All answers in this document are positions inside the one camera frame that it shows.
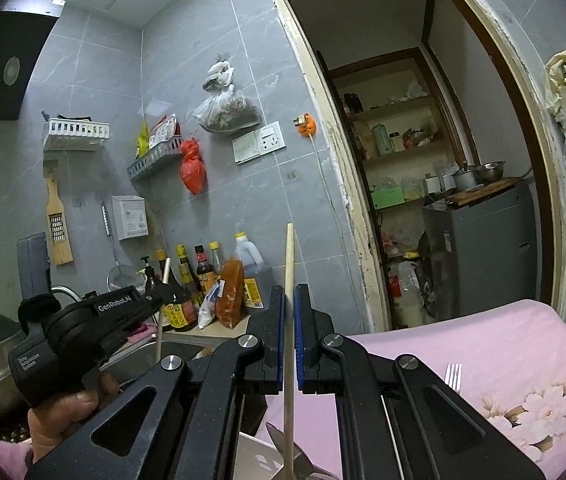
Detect green box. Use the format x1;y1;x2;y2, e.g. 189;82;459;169
371;186;407;210

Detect clear bag of dried goods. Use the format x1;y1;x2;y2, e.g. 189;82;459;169
192;59;264;136

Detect white cable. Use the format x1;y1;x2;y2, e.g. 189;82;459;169
307;135;365;332

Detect pink floral cloth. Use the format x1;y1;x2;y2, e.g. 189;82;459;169
0;299;566;480

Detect chrome faucet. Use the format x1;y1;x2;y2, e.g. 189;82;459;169
50;285;100;303

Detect metal sink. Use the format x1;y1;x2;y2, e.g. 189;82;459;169
100;336;216;387

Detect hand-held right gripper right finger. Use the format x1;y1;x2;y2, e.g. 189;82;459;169
294;284;547;480

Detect black pump bottle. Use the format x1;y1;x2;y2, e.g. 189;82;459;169
139;256;160;294

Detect wooden chopstick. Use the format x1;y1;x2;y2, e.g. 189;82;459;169
282;223;297;480
155;257;172;362

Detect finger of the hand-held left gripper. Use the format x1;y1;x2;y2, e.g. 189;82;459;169
112;309;158;349
137;282;178;314

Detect wooden grater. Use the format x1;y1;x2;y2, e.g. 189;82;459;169
44;162;74;267

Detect pink sponge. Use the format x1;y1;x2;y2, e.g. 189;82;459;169
130;324;158;345

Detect yellow cap sauce bottle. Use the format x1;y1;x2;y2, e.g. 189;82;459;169
175;244;199;307

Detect worn door frame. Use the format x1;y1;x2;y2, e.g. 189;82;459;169
262;0;566;335

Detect orange hook with plug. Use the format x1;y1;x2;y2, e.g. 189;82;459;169
291;113;318;139

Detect grey wall basket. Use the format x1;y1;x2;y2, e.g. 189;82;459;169
127;151;184;181

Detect white seasoning bag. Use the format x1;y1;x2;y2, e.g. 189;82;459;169
197;280;225;331

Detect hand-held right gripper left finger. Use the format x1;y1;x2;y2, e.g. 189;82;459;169
26;285;286;480

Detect dark soy sauce bottle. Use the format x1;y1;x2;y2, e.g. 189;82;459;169
162;280;190;332

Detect clear bottle yellow cap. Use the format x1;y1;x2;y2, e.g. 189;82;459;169
209;241;227;282

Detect white plastic slotted basket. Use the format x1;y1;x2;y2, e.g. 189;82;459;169
235;432;290;480

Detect wooden chopping board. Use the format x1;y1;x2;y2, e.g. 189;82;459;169
444;177;522;207

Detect yellow packet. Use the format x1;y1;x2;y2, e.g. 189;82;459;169
136;120;150;161

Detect white sack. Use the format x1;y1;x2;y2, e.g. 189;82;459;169
388;260;427;329

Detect metal mesh skimmer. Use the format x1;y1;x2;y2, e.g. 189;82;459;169
100;201;137;292

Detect wooden shelf unit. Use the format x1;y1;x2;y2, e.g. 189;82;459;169
315;47;466;261

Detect person's left hand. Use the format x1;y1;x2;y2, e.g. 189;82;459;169
27;371;122;466

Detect red plastic bag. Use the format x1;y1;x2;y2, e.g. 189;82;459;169
179;138;208;196

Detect grey wall holder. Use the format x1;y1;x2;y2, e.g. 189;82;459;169
16;232;52;302

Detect red label dark bottle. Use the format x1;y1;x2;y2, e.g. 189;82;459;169
193;245;217;295

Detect white wall box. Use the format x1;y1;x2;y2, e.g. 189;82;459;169
111;195;150;242

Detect orange sauce pouch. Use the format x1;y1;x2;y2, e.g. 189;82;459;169
214;258;247;331

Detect metal fork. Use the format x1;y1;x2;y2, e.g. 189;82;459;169
443;362;464;396

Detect white wall basket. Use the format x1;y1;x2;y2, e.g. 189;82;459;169
42;118;113;152

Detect red snack packets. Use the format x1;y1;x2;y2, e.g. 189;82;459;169
148;113;181;151

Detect metal bowl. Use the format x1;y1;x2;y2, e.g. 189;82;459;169
472;160;506;185

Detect white wall switch panel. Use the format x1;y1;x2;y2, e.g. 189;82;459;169
231;120;286;165

